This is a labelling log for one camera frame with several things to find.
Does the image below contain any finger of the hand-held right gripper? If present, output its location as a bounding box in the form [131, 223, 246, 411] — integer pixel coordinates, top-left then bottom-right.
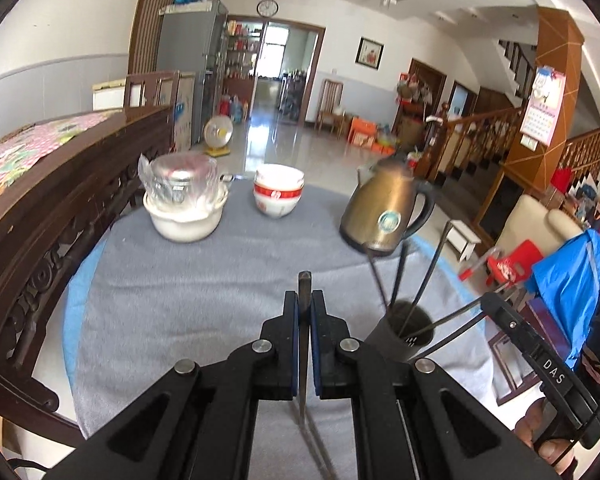
[480, 292, 600, 451]

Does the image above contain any tall-backed wooden chair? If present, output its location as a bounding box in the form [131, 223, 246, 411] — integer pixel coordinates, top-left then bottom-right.
[317, 79, 346, 133]

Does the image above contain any wall calendar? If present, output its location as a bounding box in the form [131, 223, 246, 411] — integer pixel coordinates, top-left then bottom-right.
[519, 65, 567, 147]

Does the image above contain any dark wooden stool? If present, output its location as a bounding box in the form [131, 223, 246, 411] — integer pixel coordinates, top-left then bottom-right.
[490, 295, 576, 406]

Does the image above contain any brown wooden chair back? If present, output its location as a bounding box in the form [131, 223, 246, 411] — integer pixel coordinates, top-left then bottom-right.
[124, 71, 181, 111]

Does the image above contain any person's right hand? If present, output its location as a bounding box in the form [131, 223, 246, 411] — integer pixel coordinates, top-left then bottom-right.
[514, 399, 578, 476]

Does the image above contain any grey refrigerator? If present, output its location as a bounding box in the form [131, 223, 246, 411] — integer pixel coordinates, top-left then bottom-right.
[156, 0, 229, 146]

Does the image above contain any white electric fan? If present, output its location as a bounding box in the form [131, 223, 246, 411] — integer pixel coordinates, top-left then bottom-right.
[203, 115, 233, 157]

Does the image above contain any plain white bowl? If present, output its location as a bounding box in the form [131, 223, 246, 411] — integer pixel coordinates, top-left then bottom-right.
[255, 164, 305, 188]

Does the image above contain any red plastic chair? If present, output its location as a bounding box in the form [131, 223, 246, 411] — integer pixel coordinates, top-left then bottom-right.
[457, 240, 546, 293]

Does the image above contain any grey tablecloth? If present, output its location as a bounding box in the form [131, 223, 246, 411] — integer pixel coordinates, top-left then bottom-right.
[75, 180, 498, 480]

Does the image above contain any white bowl with red band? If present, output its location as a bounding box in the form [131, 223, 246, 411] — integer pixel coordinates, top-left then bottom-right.
[253, 180, 305, 219]

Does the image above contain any shelf with bottles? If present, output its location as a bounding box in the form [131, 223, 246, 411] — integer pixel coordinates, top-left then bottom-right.
[223, 20, 261, 111]

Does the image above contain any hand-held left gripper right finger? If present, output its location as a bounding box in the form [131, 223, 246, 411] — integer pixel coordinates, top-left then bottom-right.
[310, 290, 557, 480]

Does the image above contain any framed wall picture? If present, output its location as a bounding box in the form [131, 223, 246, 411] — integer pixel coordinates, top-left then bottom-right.
[355, 37, 385, 70]

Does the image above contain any grey metal utensil holder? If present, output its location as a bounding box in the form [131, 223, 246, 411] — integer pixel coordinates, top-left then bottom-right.
[364, 300, 435, 364]

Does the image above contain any cream sofa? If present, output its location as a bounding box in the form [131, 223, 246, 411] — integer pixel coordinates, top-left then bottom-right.
[497, 194, 586, 261]

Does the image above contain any white ceramic pot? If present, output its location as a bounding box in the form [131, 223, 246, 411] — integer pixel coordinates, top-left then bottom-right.
[143, 187, 229, 242]

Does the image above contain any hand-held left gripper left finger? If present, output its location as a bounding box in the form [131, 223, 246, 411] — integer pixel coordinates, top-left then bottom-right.
[45, 290, 301, 480]

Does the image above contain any small white stool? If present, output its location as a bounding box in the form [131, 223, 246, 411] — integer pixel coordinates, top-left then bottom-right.
[447, 220, 481, 263]

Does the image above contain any bronze electric kettle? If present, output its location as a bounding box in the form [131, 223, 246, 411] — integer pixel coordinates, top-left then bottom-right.
[340, 156, 436, 256]

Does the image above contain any floral table cover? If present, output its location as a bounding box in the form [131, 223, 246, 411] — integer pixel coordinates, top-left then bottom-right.
[0, 110, 123, 221]

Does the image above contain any wooden stair railing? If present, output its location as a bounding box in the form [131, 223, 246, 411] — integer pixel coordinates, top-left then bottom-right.
[427, 105, 600, 186]

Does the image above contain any orange cardboard box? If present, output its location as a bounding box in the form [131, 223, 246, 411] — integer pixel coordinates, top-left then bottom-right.
[349, 117, 378, 148]

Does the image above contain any dark carved wooden table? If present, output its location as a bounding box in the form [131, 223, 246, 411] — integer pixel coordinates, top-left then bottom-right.
[0, 105, 176, 448]

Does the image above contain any orange wooden pillar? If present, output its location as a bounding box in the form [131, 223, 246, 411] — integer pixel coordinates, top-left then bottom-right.
[505, 6, 586, 201]

